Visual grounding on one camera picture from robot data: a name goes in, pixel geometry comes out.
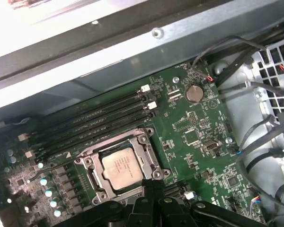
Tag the silver CPU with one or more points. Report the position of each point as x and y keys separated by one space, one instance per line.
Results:
x=121 y=169

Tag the thin metal locking lever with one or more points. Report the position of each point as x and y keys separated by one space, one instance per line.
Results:
x=56 y=167

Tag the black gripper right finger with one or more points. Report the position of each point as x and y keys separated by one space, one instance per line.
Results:
x=177 y=212

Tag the metal CPU socket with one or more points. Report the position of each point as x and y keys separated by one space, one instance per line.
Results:
x=81 y=162

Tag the green motherboard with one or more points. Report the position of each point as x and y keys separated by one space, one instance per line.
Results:
x=180 y=153

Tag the metal socket cover frame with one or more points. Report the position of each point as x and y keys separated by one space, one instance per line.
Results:
x=145 y=154

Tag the grey metal drive cage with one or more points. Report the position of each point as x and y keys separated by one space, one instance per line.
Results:
x=232 y=113

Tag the black PC case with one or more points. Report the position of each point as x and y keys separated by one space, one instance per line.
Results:
x=191 y=33

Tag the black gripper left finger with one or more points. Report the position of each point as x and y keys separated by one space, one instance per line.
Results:
x=142 y=212

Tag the round coin battery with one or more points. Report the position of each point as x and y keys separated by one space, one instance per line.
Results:
x=193 y=93

